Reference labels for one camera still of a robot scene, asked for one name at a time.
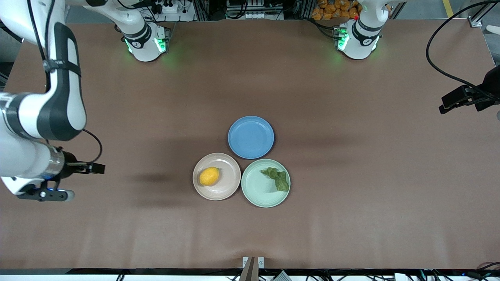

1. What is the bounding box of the yellow lemon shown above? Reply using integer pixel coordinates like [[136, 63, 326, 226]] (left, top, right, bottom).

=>
[[199, 167, 221, 187]]

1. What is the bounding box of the green lettuce leaf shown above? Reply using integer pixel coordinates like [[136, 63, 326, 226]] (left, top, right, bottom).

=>
[[261, 167, 290, 192]]

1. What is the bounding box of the beige plate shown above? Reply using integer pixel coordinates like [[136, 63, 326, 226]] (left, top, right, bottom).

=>
[[192, 153, 241, 201]]

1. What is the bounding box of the bag of orange items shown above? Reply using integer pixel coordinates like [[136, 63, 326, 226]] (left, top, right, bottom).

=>
[[311, 0, 362, 21]]

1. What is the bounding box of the blue plate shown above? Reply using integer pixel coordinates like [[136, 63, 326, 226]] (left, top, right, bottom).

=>
[[228, 116, 275, 160]]

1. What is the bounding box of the mint green plate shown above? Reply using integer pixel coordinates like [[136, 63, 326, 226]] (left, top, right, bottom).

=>
[[241, 158, 291, 208]]

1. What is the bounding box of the white power strip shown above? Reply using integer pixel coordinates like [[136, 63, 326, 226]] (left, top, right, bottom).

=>
[[150, 0, 185, 14]]

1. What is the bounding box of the grey electronics rack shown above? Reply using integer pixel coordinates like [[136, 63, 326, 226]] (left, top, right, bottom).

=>
[[226, 0, 284, 20]]

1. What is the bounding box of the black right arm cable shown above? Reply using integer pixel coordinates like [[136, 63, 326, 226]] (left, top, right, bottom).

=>
[[27, 0, 103, 165]]

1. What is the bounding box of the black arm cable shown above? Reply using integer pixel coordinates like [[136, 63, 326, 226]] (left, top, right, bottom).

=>
[[425, 0, 500, 99], [27, 0, 103, 165]]

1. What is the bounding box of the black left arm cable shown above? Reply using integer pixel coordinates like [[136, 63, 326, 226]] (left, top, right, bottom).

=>
[[425, 0, 500, 99]]

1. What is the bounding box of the aluminium frame profile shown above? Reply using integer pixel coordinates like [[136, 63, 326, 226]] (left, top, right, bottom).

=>
[[469, 0, 500, 28]]

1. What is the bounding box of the black base cable bundle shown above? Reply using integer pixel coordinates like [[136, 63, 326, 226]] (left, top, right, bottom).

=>
[[308, 17, 337, 39]]

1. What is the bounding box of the metal bracket at table edge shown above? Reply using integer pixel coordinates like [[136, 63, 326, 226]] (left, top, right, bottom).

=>
[[239, 256, 264, 281]]

